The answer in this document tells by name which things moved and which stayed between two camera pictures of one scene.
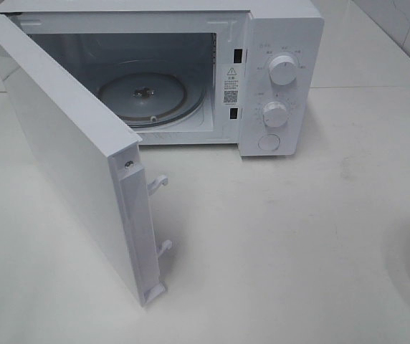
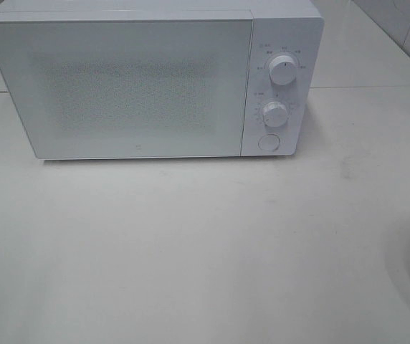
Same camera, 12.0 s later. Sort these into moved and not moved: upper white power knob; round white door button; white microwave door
Moved: white microwave door
Not moved: round white door button; upper white power knob
